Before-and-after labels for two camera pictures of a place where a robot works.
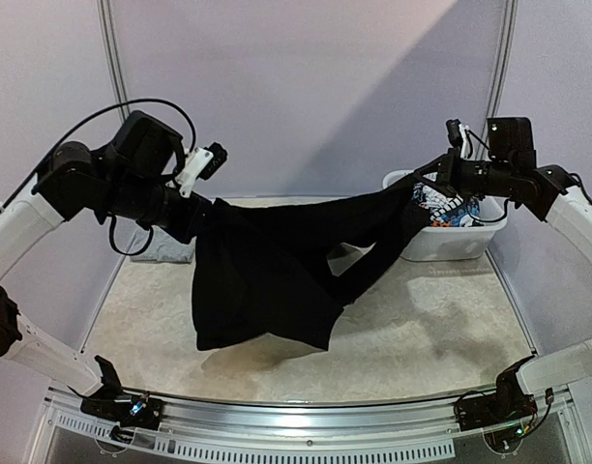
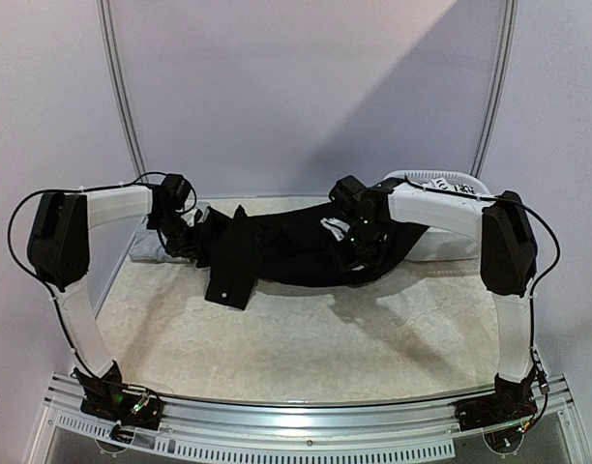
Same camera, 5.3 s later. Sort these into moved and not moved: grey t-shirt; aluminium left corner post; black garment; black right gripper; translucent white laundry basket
Moved: black garment; black right gripper
Not moved: translucent white laundry basket; grey t-shirt; aluminium left corner post
